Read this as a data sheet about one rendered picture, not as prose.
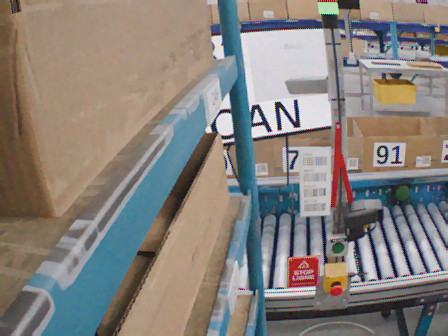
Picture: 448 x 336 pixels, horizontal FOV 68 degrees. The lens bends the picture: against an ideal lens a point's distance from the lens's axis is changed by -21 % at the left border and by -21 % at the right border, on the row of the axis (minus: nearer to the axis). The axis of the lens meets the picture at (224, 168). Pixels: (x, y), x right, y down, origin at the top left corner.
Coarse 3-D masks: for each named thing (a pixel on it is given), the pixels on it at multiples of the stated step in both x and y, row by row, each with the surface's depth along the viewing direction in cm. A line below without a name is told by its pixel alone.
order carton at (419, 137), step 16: (368, 128) 183; (384, 128) 182; (400, 128) 180; (416, 128) 178; (368, 144) 157; (416, 144) 153; (432, 144) 152; (368, 160) 160; (416, 160) 156; (432, 160) 155
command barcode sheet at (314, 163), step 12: (300, 156) 101; (312, 156) 100; (324, 156) 99; (300, 168) 102; (312, 168) 101; (324, 168) 101; (300, 180) 103; (312, 180) 103; (324, 180) 102; (300, 192) 105; (312, 192) 104; (324, 192) 104; (300, 204) 106; (312, 204) 105; (324, 204) 105
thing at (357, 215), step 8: (360, 200) 102; (368, 200) 101; (376, 200) 101; (344, 208) 102; (352, 208) 100; (360, 208) 99; (368, 208) 98; (376, 208) 97; (344, 216) 100; (352, 216) 99; (360, 216) 98; (368, 216) 98; (376, 216) 98; (344, 224) 101; (352, 224) 99; (360, 224) 99; (352, 232) 102; (360, 232) 102; (352, 240) 103
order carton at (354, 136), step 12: (348, 120) 183; (312, 132) 189; (324, 132) 188; (348, 132) 186; (360, 132) 162; (276, 144) 164; (288, 144) 163; (300, 144) 162; (312, 144) 161; (324, 144) 161; (348, 144) 159; (360, 144) 158; (276, 156) 166; (348, 156) 161; (360, 156) 160; (276, 168) 168; (360, 168) 162
